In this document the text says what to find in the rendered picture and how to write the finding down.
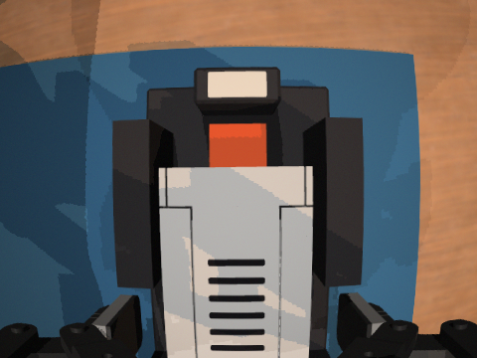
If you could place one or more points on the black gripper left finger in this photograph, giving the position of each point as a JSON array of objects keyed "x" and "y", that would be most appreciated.
[{"x": 120, "y": 320}]

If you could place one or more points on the grey rectangular cover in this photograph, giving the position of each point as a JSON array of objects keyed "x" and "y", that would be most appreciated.
[{"x": 239, "y": 242}]

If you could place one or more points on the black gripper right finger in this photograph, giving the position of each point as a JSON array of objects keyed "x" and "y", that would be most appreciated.
[{"x": 397, "y": 338}]

